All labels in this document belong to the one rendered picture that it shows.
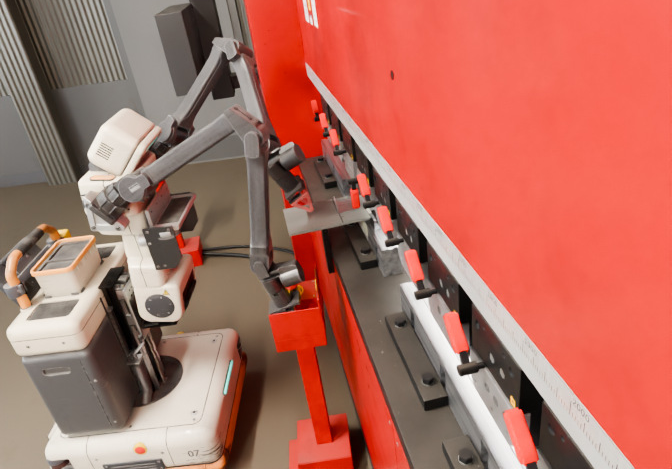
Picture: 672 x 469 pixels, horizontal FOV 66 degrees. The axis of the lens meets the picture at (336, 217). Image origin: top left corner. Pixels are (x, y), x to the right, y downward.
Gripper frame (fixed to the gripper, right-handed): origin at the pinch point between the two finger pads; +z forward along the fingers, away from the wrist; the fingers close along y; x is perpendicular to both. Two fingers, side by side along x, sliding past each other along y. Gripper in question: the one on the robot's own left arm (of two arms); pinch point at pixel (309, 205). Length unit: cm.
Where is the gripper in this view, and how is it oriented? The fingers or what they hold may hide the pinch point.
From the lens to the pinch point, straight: 168.3
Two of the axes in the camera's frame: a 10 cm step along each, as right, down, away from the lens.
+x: -7.8, 6.0, 1.5
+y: -1.8, -4.5, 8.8
